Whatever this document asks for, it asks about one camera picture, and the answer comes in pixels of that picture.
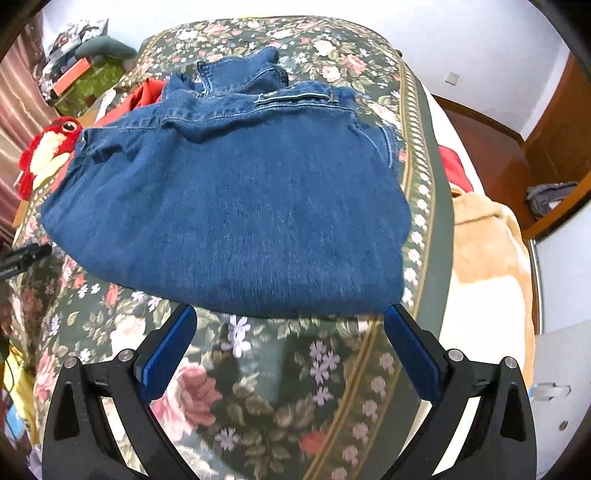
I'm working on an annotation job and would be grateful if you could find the wooden door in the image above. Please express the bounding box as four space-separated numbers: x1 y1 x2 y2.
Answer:
521 53 591 188

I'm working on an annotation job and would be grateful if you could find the red cloth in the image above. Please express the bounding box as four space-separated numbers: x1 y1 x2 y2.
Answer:
98 78 168 126

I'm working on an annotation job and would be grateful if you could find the green cloth covered table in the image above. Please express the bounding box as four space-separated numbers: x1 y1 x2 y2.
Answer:
55 60 126 117

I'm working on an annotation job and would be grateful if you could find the grey pillow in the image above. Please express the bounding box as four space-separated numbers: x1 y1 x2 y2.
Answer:
76 36 137 61

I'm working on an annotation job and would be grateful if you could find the striped pink curtain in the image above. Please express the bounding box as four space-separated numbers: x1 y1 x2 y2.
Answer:
0 14 54 243

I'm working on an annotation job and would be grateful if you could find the grey clothing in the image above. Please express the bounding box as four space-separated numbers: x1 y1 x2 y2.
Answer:
526 181 579 219

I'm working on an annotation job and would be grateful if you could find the blue denim jacket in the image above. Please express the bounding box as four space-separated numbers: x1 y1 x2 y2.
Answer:
41 46 413 319

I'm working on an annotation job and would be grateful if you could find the beige fleece blanket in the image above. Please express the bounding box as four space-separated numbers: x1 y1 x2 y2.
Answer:
450 185 537 393

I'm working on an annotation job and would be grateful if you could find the red garment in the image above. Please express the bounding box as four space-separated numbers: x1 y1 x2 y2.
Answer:
438 145 475 193

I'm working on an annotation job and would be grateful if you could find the red plush toy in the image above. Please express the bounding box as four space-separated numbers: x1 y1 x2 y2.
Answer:
17 117 85 200

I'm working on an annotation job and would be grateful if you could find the yellow cloth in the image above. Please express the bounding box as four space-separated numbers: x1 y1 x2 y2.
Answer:
7 367 40 444

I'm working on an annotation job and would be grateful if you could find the orange box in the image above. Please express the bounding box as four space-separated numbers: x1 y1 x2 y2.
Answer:
50 58 94 99

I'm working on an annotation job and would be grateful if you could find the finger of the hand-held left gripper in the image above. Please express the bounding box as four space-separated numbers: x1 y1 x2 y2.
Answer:
6 244 53 266

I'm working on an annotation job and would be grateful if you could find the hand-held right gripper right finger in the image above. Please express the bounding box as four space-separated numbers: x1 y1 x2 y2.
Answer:
383 302 539 480

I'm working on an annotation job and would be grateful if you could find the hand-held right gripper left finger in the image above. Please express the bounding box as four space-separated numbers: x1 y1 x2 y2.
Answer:
41 302 198 480

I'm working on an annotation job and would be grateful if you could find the pile of bags and clutter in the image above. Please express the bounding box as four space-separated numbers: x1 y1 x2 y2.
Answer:
42 18 110 90

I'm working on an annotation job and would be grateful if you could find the dark floral blanket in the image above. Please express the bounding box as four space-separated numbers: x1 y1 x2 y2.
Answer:
9 17 455 480

